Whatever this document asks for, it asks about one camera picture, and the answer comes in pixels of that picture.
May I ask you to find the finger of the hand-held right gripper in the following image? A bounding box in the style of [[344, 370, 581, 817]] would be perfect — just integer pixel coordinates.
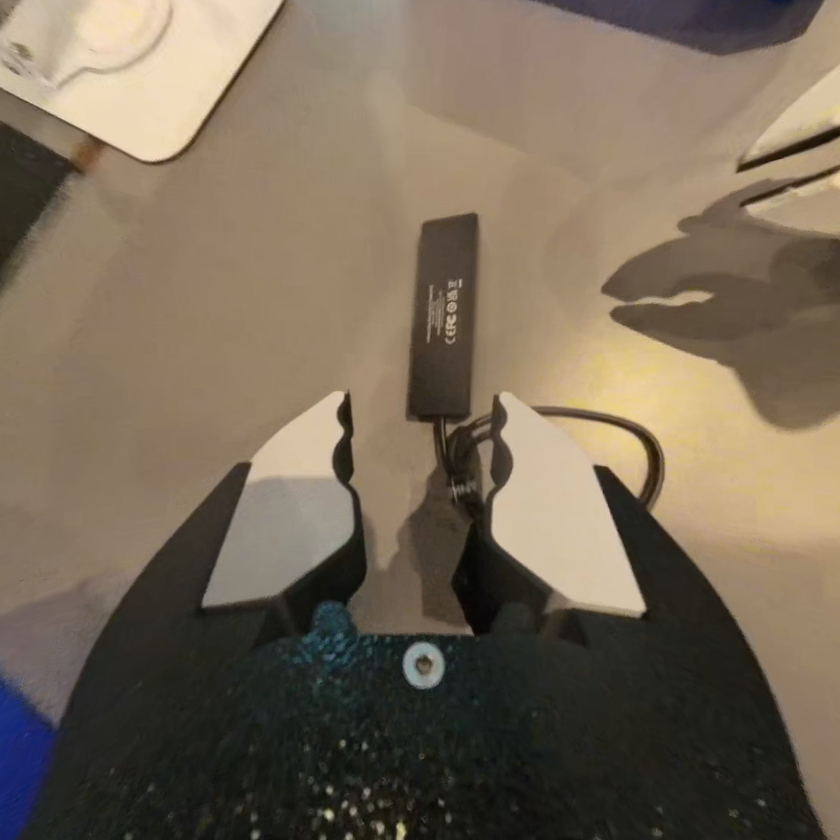
[[745, 172, 840, 227], [738, 66, 840, 166]]

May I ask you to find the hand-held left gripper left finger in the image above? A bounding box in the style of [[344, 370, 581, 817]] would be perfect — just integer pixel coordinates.
[[202, 391, 366, 624]]

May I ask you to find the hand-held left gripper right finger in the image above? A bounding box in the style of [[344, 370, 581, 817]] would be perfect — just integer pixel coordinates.
[[453, 392, 647, 631]]

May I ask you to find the thick black hub cable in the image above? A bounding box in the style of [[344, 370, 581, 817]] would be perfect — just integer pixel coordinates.
[[433, 406, 665, 519]]

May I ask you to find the black usb hub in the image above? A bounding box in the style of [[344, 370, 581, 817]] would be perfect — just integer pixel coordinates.
[[406, 211, 479, 422]]

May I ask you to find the blue box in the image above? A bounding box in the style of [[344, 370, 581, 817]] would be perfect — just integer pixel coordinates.
[[0, 676, 61, 840], [541, 0, 828, 55]]

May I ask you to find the white base document stand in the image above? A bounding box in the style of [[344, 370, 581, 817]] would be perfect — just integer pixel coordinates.
[[0, 0, 287, 165]]

